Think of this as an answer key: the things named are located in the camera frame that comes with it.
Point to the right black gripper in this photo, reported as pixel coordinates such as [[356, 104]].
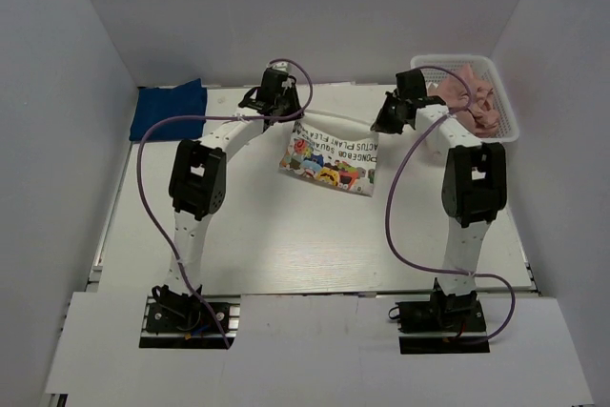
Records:
[[382, 122]]

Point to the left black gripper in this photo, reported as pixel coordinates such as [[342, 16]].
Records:
[[292, 91]]

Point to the pink t-shirt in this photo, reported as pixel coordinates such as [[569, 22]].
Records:
[[481, 118]]

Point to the white printed t-shirt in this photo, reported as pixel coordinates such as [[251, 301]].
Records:
[[335, 151]]

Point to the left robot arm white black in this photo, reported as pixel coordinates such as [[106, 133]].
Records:
[[198, 185]]

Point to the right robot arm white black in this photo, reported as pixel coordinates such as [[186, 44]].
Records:
[[474, 185]]

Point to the white plastic mesh basket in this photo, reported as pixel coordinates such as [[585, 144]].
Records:
[[485, 69]]

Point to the folded blue t-shirt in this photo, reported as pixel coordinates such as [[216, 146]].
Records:
[[156, 104]]

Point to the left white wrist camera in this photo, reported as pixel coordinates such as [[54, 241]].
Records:
[[281, 65]]

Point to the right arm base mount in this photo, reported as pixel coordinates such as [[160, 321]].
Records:
[[421, 334]]

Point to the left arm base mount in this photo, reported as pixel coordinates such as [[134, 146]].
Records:
[[163, 330]]

